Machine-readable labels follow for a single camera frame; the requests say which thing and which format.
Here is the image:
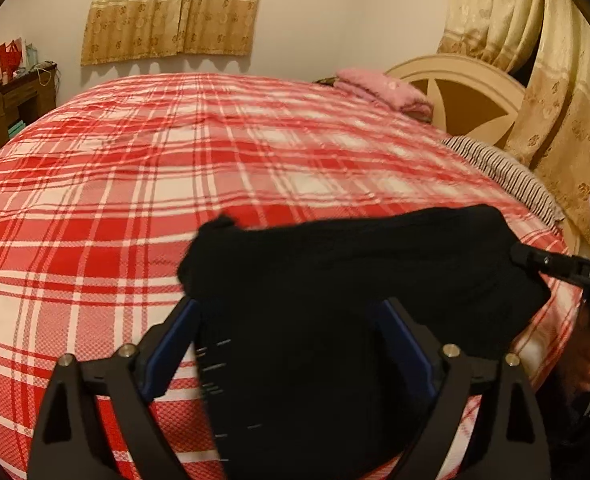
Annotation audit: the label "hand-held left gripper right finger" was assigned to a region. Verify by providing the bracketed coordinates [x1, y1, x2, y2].
[375, 297, 553, 480]

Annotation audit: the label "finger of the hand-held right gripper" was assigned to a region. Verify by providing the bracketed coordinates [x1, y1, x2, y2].
[509, 241, 576, 283]

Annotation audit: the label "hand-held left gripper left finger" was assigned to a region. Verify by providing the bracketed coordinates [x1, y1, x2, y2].
[27, 296, 200, 480]

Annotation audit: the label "black pants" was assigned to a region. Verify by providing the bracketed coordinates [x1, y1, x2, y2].
[177, 203, 550, 480]

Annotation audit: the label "person's right hand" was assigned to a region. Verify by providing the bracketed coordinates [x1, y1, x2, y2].
[560, 302, 590, 396]

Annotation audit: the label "striped pillow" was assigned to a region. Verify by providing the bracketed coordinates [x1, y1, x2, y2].
[442, 135, 566, 226]

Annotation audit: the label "red plaid bed sheet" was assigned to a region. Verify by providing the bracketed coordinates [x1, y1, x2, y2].
[0, 72, 583, 480]

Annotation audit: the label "person's dark clothing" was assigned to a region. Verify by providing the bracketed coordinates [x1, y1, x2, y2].
[545, 375, 590, 480]

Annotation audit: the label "cream wooden headboard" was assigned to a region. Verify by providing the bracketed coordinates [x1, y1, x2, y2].
[385, 54, 528, 146]

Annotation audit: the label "pink folded blanket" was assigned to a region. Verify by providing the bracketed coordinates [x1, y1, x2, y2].
[336, 67, 434, 117]

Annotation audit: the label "brown wooden desk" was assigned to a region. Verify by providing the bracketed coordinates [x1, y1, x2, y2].
[0, 62, 58, 161]

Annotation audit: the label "red gift bags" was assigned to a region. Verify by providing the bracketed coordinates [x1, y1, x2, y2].
[0, 37, 26, 83]

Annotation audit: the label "beige patterned short curtain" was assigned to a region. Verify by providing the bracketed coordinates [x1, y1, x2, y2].
[81, 0, 268, 67]

